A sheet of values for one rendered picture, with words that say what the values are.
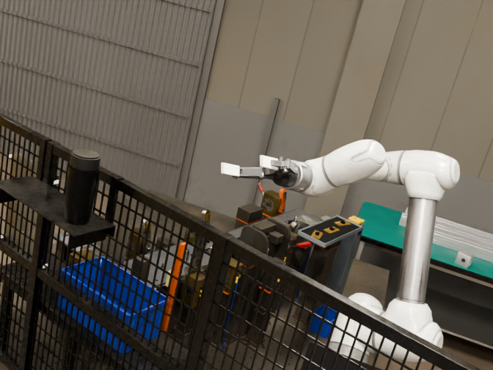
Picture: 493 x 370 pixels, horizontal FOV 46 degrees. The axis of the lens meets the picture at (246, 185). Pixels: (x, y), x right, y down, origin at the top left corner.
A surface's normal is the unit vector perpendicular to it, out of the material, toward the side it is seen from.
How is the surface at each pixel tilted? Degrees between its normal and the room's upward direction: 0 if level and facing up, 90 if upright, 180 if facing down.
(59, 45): 90
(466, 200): 90
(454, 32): 90
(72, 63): 90
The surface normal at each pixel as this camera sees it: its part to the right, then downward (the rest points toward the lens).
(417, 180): -0.61, -0.02
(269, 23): -0.29, 0.25
